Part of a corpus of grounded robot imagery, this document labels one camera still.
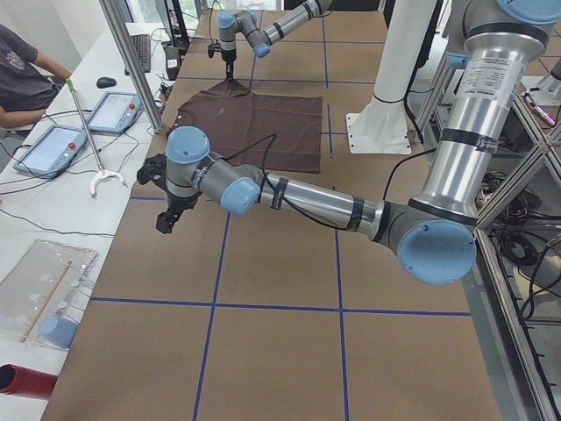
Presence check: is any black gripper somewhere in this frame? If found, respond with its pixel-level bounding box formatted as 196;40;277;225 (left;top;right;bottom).
221;48;237;82
156;192;200;233

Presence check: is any brown t-shirt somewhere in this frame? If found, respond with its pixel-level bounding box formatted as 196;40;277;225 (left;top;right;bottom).
170;81;323;174

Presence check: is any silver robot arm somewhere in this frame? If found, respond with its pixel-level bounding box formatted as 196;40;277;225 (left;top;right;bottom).
156;1;560;285
208;0;332;82

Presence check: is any grabber stick tool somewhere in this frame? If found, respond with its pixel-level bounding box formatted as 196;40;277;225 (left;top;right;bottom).
65;78;126;198

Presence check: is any black keyboard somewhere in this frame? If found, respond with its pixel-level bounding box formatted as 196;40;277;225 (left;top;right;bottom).
130;34;152;73

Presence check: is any far blue teach pendant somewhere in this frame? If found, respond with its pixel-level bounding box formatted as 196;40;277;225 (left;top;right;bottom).
87;91;142;135

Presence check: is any blue teach pendant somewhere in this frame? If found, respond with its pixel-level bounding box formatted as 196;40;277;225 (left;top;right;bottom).
13;125;87;179
87;91;142;135

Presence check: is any black computer mouse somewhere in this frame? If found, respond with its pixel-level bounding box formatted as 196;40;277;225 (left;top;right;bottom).
96;76;117;89

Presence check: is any near blue teach pendant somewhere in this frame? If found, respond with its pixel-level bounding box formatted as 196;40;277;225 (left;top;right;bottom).
13;125;87;179

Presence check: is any clear plastic tray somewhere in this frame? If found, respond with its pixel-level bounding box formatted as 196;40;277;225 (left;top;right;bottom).
1;240;98;350

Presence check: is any blue plastic cup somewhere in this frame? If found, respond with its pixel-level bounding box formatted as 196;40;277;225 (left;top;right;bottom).
39;317;79;349

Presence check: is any seated person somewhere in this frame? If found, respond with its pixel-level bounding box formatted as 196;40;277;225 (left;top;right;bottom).
1;25;72;129

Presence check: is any red cylinder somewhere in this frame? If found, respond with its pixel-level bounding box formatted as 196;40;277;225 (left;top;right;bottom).
1;364;58;400

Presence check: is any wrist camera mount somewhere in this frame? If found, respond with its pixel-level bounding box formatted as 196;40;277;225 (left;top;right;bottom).
137;153;167;190
207;41;222;59

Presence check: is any aluminium frame post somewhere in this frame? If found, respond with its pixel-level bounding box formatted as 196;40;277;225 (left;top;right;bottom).
99;0;163;133

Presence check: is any white pedestal column base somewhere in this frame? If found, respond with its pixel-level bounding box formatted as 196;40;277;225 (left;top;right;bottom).
344;0;439;155

